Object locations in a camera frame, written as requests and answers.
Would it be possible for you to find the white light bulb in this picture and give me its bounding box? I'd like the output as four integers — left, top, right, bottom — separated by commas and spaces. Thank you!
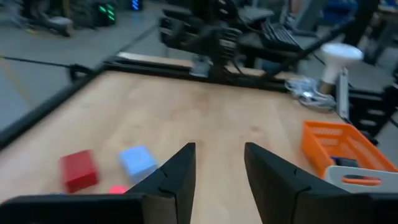
319, 42, 365, 95

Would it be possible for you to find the grey floor object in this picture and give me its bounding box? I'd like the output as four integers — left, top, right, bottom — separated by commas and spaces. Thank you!
45, 16, 75, 37

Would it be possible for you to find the orange plastic basket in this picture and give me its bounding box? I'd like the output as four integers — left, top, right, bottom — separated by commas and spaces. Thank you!
300, 119, 398, 180

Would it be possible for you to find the black keyboard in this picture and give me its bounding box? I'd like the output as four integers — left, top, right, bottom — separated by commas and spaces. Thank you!
262, 0, 329, 53

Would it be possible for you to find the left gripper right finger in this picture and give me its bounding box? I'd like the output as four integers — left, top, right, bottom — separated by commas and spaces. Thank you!
244, 142, 313, 224

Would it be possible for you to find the silver metal bar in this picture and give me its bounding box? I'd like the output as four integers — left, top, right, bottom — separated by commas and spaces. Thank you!
335, 67, 350, 121

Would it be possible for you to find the red cube charger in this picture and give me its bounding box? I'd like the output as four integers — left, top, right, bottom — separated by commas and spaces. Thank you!
58, 149, 101, 195

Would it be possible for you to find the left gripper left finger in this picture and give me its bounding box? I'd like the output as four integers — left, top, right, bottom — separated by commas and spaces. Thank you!
126, 142, 197, 224

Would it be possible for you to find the green-lit background device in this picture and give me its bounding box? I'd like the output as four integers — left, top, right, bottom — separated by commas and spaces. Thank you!
95, 2, 118, 26

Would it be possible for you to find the black aluminium table frame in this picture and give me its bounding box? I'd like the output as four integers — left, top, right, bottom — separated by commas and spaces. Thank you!
0, 0, 398, 151

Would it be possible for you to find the pink USB charger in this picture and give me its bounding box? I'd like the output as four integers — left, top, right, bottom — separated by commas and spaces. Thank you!
108, 184, 129, 195

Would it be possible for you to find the light blue charger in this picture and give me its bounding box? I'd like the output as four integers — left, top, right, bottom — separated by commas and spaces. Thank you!
118, 144, 160, 185

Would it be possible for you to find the white cable bundle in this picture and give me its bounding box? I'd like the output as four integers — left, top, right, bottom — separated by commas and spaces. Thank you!
284, 77, 338, 112

